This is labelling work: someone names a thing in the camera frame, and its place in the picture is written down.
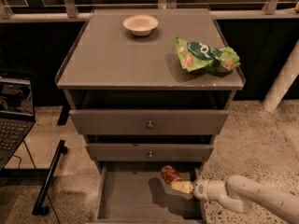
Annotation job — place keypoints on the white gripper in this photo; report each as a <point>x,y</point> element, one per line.
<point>199,188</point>

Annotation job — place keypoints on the red coke can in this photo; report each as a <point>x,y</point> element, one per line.
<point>170,174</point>

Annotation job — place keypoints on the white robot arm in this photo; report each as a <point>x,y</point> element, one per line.
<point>252,176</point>

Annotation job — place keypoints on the grey middle drawer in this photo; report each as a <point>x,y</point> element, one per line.
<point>149,152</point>

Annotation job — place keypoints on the grey open bottom drawer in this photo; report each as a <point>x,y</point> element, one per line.
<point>136,193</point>

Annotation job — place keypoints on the grey drawer cabinet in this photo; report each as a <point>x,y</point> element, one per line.
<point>111,69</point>

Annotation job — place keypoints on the grey top drawer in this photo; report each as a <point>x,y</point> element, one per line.
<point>148,122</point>

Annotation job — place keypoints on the green chip bag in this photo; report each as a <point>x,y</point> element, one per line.
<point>196,56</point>

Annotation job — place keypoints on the black laptop stand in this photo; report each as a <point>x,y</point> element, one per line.
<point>44,175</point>

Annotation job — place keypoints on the white bowl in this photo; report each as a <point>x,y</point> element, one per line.
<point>141,24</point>

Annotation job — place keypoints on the black laptop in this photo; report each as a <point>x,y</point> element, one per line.
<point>17,112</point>

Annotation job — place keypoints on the metal railing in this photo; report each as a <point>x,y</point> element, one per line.
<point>45,10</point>

